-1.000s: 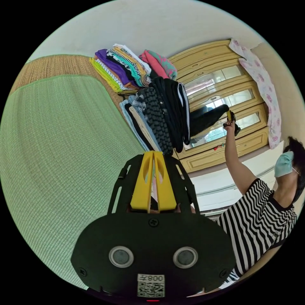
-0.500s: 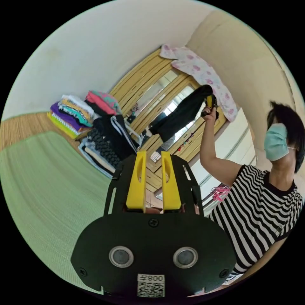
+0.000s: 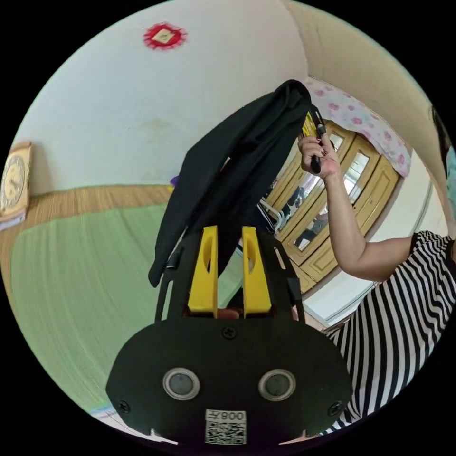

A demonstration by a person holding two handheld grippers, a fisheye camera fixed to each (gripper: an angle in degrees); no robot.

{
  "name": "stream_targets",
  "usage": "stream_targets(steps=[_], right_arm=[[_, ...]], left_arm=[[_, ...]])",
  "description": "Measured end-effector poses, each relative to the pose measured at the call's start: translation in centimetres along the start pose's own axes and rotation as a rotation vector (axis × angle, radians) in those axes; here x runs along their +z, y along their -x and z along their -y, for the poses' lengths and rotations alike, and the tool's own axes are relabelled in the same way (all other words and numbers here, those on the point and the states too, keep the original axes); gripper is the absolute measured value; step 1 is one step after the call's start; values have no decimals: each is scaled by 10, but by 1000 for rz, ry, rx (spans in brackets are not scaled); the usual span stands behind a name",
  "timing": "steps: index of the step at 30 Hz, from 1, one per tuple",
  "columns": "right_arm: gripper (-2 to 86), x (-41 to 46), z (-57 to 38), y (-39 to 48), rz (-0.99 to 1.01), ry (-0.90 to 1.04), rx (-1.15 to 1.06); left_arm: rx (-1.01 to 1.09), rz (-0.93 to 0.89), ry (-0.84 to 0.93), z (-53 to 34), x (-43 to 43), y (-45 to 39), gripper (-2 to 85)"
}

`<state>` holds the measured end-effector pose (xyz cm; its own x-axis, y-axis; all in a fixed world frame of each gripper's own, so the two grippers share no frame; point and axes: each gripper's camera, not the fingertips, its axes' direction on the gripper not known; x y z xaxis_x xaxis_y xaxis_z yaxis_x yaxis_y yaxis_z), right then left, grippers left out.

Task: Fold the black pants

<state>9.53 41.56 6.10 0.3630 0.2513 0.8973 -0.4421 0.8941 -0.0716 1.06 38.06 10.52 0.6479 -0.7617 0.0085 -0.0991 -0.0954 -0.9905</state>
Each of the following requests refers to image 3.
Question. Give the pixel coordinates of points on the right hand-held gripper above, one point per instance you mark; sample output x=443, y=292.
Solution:
x=318, y=142

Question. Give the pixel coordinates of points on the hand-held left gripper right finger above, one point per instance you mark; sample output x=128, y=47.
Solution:
x=254, y=285

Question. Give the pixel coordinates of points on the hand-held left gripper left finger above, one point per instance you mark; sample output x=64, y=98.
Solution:
x=205, y=281

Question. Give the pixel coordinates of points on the black pants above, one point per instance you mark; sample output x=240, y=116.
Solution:
x=235, y=171

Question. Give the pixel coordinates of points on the person's right forearm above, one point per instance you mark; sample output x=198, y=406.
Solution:
x=347, y=228

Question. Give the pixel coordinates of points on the person's right hand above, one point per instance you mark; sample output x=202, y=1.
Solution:
x=317, y=156

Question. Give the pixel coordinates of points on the floral curtain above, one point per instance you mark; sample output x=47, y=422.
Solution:
x=360, y=119

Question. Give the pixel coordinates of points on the white drying rack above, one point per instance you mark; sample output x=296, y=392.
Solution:
x=271, y=217

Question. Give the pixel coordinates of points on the wooden cupboard with mirrors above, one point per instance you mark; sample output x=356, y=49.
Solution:
x=335, y=199

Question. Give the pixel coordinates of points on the bed with green mat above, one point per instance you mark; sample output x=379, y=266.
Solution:
x=78, y=256

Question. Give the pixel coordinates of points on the person's body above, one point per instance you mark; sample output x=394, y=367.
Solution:
x=395, y=320

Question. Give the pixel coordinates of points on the wooden wall clock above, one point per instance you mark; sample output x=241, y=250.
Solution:
x=13, y=180

